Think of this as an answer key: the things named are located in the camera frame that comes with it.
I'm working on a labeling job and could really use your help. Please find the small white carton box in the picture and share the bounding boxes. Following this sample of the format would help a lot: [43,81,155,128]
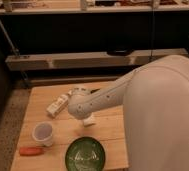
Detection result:
[46,94,69,118]

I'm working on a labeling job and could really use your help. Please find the white plastic cup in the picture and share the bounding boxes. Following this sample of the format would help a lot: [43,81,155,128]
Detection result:
[32,122,53,147]

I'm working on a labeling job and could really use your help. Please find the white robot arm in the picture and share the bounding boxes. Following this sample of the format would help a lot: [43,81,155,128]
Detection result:
[68,55,189,171]

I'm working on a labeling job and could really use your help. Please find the white sponge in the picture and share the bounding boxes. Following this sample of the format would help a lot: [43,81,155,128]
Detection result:
[82,114,96,127]

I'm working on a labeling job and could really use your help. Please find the orange carrot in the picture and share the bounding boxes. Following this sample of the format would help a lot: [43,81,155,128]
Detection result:
[19,147,44,156]

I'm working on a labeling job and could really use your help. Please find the wooden shelf rack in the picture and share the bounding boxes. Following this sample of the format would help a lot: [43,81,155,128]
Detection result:
[0,0,189,86]

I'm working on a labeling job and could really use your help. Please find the green ceramic bowl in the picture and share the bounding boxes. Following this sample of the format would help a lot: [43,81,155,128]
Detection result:
[65,137,106,171]

